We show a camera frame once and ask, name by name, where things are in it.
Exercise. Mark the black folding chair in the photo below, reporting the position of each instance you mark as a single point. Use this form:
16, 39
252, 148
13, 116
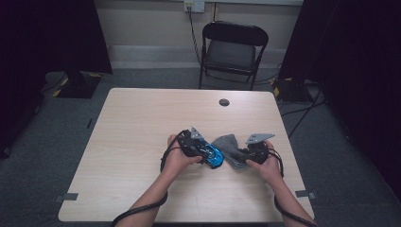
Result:
232, 47

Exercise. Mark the blue toy car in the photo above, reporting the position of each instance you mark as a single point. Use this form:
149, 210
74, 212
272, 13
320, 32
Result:
212, 156

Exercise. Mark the grey tape strip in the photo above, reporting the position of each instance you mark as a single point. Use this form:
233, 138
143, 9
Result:
305, 194
66, 197

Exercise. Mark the grey cloth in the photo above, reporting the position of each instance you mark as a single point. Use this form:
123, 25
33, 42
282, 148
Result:
228, 148

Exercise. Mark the black curtain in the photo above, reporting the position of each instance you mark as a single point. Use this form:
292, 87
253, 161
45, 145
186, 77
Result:
38, 47
356, 78

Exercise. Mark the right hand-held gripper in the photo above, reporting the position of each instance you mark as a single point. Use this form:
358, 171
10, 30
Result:
257, 153

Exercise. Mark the person's left hand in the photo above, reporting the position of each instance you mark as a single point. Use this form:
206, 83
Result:
178, 162

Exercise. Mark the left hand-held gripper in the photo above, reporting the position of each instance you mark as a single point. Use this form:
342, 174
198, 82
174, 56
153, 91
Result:
189, 146

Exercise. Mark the white wall socket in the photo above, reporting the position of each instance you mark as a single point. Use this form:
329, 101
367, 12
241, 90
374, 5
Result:
194, 5

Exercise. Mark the small black floor strip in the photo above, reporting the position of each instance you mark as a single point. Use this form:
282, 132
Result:
90, 123

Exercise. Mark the person's right hand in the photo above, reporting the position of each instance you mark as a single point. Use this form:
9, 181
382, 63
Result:
268, 170

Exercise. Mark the black stand base yellow tape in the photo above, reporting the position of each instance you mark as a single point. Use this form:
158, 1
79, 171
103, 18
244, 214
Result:
78, 86
290, 90

